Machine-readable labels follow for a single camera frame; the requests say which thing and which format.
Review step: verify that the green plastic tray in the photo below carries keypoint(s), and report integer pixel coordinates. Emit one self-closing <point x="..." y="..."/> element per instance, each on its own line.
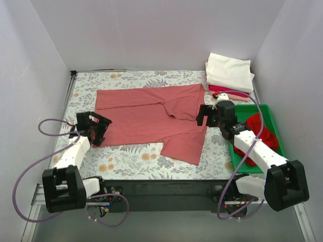
<point x="261" y="154"/>

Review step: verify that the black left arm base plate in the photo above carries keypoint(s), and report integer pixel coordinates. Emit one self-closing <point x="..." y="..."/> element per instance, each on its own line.
<point x="107" y="194"/>

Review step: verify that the folded light pink t shirt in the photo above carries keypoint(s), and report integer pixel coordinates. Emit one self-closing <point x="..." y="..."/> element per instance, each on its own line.
<point x="232" y="97"/>

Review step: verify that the folded magenta t shirt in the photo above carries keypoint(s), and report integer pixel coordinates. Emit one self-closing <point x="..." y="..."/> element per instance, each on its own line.
<point x="219" y="88"/>

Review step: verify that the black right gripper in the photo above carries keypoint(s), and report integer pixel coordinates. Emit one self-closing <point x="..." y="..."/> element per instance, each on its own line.
<point x="210" y="117"/>

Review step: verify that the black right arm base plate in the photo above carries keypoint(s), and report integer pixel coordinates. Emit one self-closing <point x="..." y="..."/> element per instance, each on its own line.
<point x="231" y="194"/>

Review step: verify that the folded white t shirt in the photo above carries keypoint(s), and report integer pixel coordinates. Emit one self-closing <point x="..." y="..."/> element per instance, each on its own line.
<point x="229" y="73"/>

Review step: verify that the crumpled red t shirt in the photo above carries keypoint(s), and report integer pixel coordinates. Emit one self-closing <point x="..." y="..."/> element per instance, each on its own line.
<point x="269" y="138"/>

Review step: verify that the floral patterned table mat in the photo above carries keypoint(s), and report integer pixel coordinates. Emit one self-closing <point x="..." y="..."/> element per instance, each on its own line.
<point x="144" y="161"/>

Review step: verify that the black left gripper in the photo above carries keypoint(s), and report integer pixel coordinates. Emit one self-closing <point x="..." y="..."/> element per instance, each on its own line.
<point x="93" y="128"/>

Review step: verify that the dusty pink t shirt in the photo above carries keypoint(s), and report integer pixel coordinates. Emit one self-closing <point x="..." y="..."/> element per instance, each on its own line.
<point x="164" y="115"/>

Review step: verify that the aluminium frame rail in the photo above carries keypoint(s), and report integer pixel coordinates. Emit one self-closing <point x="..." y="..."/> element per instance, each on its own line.
<point x="167" y="211"/>

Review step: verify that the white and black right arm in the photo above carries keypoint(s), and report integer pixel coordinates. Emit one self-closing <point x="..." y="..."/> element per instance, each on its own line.
<point x="285" y="184"/>

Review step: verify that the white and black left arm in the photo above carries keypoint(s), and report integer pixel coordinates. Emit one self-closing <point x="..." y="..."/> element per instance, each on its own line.
<point x="64" y="188"/>

